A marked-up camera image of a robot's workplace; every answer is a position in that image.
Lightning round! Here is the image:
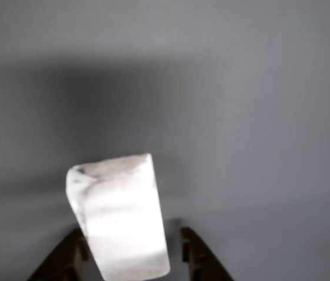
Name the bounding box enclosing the white block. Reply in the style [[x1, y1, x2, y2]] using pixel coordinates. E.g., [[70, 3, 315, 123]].
[[65, 152, 171, 281]]

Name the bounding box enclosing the grey table mat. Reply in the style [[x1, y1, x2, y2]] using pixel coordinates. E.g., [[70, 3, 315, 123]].
[[0, 0, 330, 281]]

